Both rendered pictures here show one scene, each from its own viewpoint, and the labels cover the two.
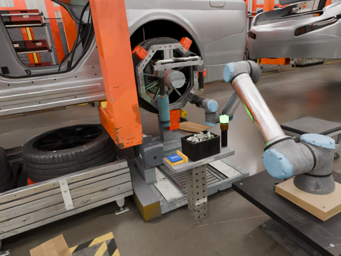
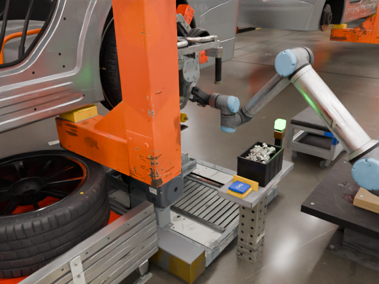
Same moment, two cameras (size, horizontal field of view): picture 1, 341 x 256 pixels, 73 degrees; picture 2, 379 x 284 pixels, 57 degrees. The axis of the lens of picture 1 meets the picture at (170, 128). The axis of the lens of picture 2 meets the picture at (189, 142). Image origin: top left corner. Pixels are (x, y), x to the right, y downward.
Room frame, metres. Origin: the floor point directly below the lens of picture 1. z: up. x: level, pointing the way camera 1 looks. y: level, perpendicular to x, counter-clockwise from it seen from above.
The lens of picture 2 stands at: (0.21, 0.75, 1.26)
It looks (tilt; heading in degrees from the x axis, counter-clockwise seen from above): 24 degrees down; 333
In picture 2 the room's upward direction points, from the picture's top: 1 degrees counter-clockwise
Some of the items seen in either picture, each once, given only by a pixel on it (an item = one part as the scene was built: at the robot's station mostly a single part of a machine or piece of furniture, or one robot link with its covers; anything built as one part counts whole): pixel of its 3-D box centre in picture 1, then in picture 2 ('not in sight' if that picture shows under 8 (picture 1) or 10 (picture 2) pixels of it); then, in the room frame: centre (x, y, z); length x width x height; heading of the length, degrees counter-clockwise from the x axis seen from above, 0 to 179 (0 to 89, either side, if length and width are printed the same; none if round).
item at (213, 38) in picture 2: (184, 54); (193, 31); (1.91, -0.16, 1.03); 0.19 x 0.18 x 0.11; 24
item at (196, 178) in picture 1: (196, 188); (252, 221); (1.30, -0.14, 0.21); 0.10 x 0.10 x 0.42; 24
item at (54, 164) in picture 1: (72, 150); (32, 203); (1.69, 0.79, 0.39); 0.66 x 0.66 x 0.24
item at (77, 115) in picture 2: (107, 102); (78, 111); (1.90, 0.50, 0.71); 0.14 x 0.14 x 0.05; 24
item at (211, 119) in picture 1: (211, 118); (229, 121); (1.83, -0.35, 0.51); 0.12 x 0.09 x 0.12; 105
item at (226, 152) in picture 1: (199, 156); (258, 178); (1.31, -0.16, 0.44); 0.43 x 0.17 x 0.03; 114
